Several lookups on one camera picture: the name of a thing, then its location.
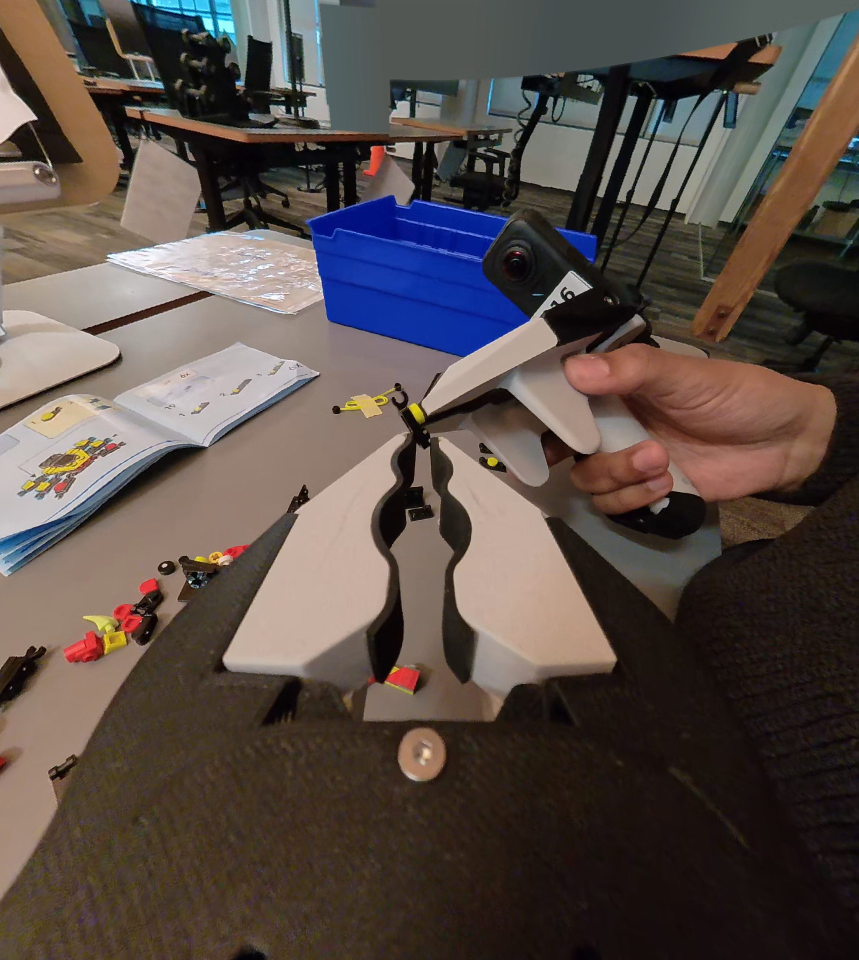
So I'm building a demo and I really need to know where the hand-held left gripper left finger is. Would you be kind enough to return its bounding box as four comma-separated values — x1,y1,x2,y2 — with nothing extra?
221,435,419,690

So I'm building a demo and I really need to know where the white paper sheet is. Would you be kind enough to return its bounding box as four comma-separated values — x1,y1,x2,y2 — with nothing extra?
120,141,203,243
364,153,417,205

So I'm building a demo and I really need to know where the tan framed panel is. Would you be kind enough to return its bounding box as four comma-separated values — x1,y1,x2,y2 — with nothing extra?
0,0,125,213

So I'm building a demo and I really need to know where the wooden topped desk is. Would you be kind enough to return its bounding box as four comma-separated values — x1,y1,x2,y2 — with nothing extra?
123,105,468,230

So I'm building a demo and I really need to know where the silver monitor stand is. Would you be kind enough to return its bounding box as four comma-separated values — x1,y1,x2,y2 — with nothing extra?
0,161,122,434

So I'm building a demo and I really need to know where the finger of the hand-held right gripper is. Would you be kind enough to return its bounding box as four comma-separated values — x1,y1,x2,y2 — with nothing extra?
428,377,522,432
422,315,563,419

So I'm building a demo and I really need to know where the blue plastic bin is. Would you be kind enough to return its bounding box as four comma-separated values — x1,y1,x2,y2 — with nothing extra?
307,196,597,358

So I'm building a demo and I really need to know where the lego instruction booklet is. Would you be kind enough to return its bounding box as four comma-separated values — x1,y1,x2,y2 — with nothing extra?
0,342,320,577

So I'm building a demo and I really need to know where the black knit sweater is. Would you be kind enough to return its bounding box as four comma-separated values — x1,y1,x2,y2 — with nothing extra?
675,420,859,960

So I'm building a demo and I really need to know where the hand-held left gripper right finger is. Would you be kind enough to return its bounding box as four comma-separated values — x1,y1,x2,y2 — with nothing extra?
429,436,618,697

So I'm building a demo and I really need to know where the wooden post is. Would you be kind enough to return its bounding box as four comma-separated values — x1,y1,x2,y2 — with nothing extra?
690,0,859,344

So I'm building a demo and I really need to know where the black office chair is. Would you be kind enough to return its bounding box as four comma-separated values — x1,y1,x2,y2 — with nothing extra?
215,33,292,230
773,258,859,372

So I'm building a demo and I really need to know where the black standing desk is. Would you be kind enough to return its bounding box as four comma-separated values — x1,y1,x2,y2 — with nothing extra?
519,41,783,252

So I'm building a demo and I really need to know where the pile of lego pieces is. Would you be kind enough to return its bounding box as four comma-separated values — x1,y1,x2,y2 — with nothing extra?
0,485,423,867

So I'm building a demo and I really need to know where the person's right hand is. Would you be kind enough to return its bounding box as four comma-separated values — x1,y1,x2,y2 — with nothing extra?
542,343,841,519

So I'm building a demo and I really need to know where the yellow elastic cord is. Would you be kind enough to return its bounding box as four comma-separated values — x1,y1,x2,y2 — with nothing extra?
332,388,395,416

